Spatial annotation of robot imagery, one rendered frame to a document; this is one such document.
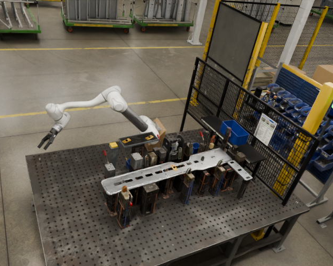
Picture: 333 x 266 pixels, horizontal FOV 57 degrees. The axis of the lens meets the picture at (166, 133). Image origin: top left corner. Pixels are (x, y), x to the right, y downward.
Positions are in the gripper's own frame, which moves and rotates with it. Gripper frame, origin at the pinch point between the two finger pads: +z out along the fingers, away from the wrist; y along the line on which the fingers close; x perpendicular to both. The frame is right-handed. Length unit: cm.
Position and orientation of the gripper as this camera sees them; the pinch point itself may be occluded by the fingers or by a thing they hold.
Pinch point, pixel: (42, 147)
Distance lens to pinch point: 314.6
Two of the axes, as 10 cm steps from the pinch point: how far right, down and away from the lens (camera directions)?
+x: 5.4, 6.0, 5.9
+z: -4.7, 7.9, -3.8
